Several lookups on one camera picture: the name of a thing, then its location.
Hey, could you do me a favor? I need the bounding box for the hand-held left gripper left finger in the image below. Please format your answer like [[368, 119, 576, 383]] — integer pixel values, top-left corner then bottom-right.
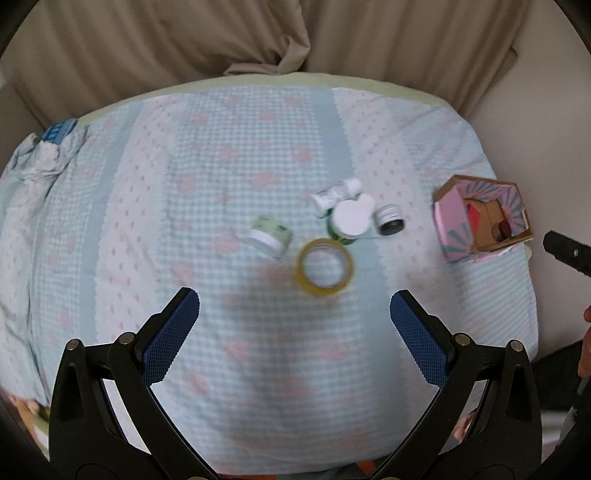
[[49, 287, 218, 480]]

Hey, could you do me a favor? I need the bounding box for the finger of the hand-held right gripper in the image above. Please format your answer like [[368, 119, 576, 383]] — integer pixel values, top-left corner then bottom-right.
[[543, 232, 591, 278]]

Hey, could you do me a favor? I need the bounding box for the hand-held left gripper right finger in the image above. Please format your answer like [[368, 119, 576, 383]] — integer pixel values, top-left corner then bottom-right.
[[369, 290, 543, 480]]

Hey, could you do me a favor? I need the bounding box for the pink cardboard box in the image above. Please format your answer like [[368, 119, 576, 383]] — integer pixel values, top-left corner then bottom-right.
[[432, 174, 534, 264]]

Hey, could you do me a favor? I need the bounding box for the yellow tape roll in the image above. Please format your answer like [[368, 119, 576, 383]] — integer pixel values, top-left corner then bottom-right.
[[296, 239, 356, 294]]

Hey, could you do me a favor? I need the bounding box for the small black and white jar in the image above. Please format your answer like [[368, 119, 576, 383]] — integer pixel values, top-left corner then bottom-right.
[[373, 205, 404, 237]]

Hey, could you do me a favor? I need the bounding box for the green jar with white lid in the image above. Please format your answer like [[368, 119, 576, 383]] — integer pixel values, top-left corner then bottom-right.
[[327, 194, 376, 245]]

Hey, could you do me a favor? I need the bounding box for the pale green cream jar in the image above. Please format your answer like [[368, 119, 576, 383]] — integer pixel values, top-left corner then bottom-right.
[[236, 216, 293, 259]]

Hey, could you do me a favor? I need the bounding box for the white tube bottle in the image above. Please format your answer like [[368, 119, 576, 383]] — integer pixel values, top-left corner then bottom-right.
[[310, 177, 362, 219]]

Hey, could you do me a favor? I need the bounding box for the person's right hand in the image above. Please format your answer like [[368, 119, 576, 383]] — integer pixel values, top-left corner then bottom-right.
[[578, 305, 591, 379]]

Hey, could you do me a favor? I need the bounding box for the blue checkered blanket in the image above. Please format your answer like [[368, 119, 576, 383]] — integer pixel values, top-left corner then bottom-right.
[[0, 72, 541, 464]]

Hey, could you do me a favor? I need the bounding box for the blue label tag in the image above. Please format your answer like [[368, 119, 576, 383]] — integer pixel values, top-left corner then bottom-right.
[[41, 118, 78, 145]]

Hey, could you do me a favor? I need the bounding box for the beige curtain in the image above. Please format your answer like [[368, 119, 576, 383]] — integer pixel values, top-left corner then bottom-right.
[[0, 0, 532, 134]]

